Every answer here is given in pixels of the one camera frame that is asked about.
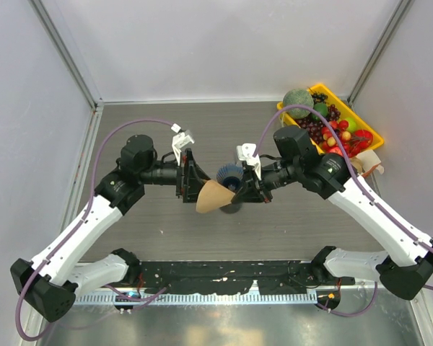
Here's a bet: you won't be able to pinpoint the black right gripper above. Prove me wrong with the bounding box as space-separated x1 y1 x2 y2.
232 159 301 204

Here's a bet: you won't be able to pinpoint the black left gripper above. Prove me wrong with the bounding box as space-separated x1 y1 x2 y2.
139 148 218 202

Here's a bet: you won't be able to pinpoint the blue ribbed glass dripper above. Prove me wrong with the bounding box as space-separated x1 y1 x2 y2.
216 164 243 192

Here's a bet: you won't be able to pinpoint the brown paper coffee filter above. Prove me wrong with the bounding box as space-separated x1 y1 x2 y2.
196 179 235 213

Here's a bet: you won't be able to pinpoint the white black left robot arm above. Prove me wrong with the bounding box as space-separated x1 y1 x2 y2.
10 130 208 323

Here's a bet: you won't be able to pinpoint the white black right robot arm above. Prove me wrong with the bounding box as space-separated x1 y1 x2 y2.
232 125 433 301

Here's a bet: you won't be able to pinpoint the glass coffee carafe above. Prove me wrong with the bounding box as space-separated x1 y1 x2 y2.
220 204 242 214

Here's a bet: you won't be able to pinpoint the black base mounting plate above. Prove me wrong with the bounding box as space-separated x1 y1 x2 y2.
97 259 357 295

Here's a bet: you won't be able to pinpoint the dark purple grape bunch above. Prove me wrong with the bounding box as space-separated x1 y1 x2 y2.
296 104 341 145

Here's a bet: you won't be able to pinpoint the red apple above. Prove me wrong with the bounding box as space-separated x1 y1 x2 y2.
328 146 348 157

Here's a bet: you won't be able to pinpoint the green netted melon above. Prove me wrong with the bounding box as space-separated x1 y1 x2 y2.
282 89 314 120

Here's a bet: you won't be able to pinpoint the green lime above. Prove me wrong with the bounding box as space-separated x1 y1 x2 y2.
312 102 328 121

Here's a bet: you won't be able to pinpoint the red yellow cherries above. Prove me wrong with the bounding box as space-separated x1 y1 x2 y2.
320 120 351 151

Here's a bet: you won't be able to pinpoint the black grape cluster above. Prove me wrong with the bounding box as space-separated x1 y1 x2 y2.
311 92 328 104

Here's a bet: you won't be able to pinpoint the green apple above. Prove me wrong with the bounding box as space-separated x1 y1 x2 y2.
344 117 358 133

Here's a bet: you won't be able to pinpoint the yellow plastic fruit tray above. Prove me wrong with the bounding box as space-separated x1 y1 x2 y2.
276 83 385 159

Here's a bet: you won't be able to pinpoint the red tomato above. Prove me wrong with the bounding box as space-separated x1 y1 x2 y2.
351 129 374 150

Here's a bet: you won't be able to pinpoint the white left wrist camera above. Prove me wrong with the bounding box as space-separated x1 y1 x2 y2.
171 123 195 166

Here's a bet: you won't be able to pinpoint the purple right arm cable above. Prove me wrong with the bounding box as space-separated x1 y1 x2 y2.
254 104 433 317

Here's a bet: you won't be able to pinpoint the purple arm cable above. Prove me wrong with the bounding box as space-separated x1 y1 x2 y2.
254 104 433 317
16 119 183 342

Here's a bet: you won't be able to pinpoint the white slotted cable duct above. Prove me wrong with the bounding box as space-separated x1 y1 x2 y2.
74 290 318 306

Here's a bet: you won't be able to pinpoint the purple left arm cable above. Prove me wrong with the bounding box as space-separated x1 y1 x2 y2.
16 119 183 342

